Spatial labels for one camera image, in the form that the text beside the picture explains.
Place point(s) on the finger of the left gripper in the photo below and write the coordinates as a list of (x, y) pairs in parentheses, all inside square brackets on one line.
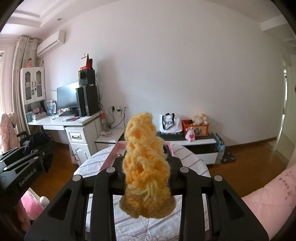
[(13, 155), (33, 158)]

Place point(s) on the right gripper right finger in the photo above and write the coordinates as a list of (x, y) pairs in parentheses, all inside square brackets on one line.
[(211, 209)]

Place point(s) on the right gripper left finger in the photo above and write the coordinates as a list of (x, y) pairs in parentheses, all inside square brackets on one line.
[(83, 209)]

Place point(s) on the yellow crochet item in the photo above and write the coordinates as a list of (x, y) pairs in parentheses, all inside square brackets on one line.
[(146, 170)]

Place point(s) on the pink quilt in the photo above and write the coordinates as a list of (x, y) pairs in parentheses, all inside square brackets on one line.
[(273, 204)]

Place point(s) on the white desk with drawers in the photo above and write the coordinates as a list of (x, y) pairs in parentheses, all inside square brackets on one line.
[(81, 133)]

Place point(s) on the white glass door cabinet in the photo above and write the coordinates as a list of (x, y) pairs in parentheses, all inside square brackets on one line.
[(32, 85)]

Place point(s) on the black computer monitor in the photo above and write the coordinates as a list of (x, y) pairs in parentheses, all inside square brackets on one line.
[(66, 96)]

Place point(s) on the white striped bed sheet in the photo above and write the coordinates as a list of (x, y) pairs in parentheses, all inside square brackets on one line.
[(128, 228)]

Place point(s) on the small white side cabinet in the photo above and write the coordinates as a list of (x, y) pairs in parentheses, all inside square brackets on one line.
[(103, 142)]

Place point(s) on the low black white cabinet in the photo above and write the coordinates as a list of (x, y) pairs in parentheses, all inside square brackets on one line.
[(204, 147)]

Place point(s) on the black computer tower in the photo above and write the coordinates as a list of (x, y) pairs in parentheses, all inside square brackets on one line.
[(87, 99)]

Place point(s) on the black speaker stack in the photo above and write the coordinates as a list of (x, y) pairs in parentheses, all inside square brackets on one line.
[(86, 77)]

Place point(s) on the pink plush toy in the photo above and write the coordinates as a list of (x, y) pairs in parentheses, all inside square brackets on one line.
[(190, 134)]

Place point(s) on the orange toy box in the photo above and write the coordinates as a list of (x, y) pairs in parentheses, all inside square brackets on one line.
[(200, 130)]

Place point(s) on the beige plush toy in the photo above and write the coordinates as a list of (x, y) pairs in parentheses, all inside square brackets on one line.
[(200, 119)]

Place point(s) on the dark green box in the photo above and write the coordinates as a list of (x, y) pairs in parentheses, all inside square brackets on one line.
[(171, 136)]

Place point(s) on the white tote bag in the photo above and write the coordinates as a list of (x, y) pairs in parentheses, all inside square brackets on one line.
[(170, 123)]

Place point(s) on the white air conditioner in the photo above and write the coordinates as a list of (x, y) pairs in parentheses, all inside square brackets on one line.
[(52, 42)]

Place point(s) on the wall power sockets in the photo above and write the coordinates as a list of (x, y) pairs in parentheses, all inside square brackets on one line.
[(120, 109)]

